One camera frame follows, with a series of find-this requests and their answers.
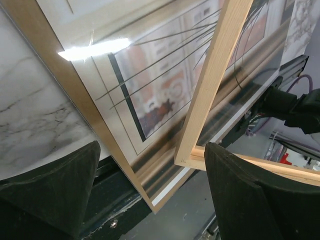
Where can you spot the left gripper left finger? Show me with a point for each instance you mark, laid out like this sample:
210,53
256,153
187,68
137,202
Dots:
50,201

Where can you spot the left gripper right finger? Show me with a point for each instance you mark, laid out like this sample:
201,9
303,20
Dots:
252,203

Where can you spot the plant photo with backing board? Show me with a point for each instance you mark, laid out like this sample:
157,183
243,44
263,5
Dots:
131,67

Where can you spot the light wooden picture frame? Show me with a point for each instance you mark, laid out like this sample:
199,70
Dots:
229,26

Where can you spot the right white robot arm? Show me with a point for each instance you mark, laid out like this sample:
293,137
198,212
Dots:
296,112

